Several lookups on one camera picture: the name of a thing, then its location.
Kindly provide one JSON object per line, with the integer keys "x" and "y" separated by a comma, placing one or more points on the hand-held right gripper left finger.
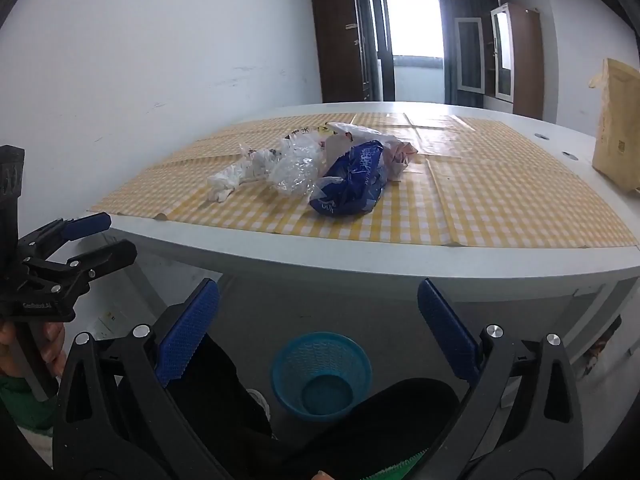
{"x": 187, "y": 332}

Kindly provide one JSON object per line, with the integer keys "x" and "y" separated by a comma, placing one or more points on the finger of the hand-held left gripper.
{"x": 110, "y": 255}
{"x": 87, "y": 225}

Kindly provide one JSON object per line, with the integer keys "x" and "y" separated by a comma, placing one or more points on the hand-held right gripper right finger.
{"x": 447, "y": 330}

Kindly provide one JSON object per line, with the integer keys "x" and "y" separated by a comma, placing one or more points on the blue plastic wastebasket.
{"x": 320, "y": 360}

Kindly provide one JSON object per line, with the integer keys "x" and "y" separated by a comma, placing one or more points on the clear plastic bag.
{"x": 235, "y": 177}

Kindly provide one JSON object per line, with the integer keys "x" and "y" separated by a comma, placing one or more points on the blue plastic bag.
{"x": 350, "y": 180}

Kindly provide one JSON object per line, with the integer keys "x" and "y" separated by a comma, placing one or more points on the clear plastic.
{"x": 295, "y": 165}

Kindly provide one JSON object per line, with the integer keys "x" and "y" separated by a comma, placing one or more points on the clear printed snack wrapper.
{"x": 302, "y": 134}

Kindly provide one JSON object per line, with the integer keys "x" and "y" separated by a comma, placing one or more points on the person's left hand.
{"x": 54, "y": 347}

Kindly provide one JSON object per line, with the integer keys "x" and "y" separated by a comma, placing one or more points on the person's left leg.
{"x": 215, "y": 395}

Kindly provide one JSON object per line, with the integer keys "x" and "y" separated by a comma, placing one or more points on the person's leg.
{"x": 380, "y": 425}
{"x": 215, "y": 395}

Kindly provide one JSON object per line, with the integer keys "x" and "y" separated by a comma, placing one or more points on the white left shoe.
{"x": 260, "y": 402}

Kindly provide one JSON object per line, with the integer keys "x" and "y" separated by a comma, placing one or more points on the person's right leg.
{"x": 380, "y": 425}

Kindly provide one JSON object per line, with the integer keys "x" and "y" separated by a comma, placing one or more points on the yellow checkered tablecloth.
{"x": 500, "y": 200}

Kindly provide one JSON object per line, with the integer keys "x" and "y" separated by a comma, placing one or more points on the green jacket hem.
{"x": 397, "y": 465}

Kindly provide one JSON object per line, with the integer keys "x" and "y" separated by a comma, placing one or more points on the pink white crumpled wrapper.
{"x": 400, "y": 152}

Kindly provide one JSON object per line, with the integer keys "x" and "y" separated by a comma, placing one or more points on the plain white plastic bag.
{"x": 355, "y": 131}

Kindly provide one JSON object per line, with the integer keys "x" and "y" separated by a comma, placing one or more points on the brown paper bag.
{"x": 617, "y": 125}

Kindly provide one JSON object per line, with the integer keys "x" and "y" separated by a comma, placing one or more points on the brown glass-door cabinet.
{"x": 525, "y": 60}

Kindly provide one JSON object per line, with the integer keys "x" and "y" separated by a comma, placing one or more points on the dark brown wardrobe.
{"x": 335, "y": 45}

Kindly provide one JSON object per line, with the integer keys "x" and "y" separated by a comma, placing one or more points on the bright balcony door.
{"x": 415, "y": 20}

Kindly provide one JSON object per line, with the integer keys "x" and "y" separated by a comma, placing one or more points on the dark curtain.
{"x": 470, "y": 0}

